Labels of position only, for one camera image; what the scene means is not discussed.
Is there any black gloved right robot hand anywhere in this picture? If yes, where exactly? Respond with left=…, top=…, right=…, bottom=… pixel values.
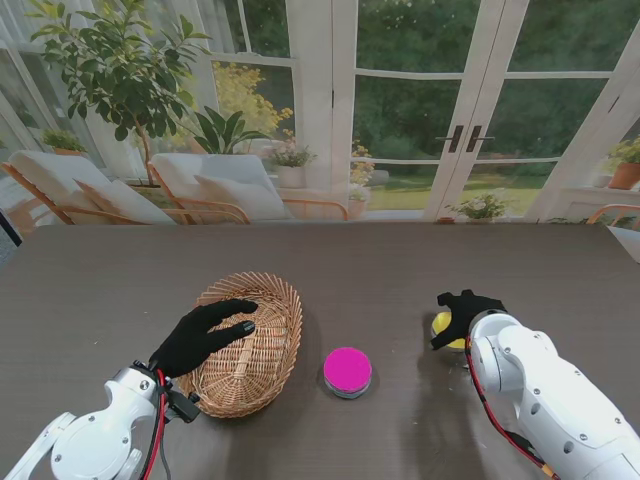
left=429, top=288, right=509, bottom=351

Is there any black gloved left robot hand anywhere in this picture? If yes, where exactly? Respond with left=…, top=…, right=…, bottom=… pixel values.
left=148, top=298, right=260, bottom=379

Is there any yellow culture dish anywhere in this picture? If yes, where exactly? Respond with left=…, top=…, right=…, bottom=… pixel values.
left=430, top=310, right=469, bottom=351

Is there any oval woven wicker basket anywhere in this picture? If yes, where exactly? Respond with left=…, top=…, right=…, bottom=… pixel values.
left=175, top=271, right=305, bottom=419

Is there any magenta culture dish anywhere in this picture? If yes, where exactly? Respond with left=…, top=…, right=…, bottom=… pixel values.
left=323, top=346, right=374, bottom=394

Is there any printed sunroom backdrop banner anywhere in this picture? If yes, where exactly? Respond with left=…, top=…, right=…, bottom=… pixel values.
left=0, top=0, right=640, bottom=261

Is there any red left arm cable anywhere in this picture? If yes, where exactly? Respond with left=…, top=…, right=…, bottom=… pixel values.
left=137, top=368, right=171, bottom=480

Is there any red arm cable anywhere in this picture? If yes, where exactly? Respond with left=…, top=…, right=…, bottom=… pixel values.
left=137, top=368, right=171, bottom=480
left=464, top=337, right=556, bottom=479

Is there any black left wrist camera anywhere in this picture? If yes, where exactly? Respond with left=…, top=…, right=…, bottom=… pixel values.
left=162, top=389, right=201, bottom=424

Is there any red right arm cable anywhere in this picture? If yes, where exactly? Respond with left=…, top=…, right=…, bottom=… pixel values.
left=464, top=337, right=556, bottom=479

